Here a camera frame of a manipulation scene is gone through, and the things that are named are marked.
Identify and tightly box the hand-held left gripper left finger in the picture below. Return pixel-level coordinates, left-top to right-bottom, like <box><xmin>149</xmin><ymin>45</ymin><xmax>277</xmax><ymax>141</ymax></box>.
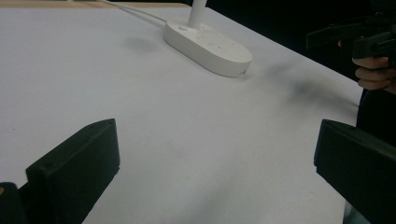
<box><xmin>25</xmin><ymin>118</ymin><xmax>120</xmax><ymax>224</ymax></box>

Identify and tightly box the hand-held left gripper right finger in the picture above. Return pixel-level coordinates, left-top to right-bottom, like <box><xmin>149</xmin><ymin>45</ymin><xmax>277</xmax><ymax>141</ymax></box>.
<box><xmin>313</xmin><ymin>119</ymin><xmax>396</xmax><ymax>224</ymax></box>

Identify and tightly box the white lamp cable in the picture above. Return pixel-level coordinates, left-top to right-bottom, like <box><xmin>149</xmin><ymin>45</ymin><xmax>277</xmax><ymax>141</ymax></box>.
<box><xmin>96</xmin><ymin>0</ymin><xmax>168</xmax><ymax>24</ymax></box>

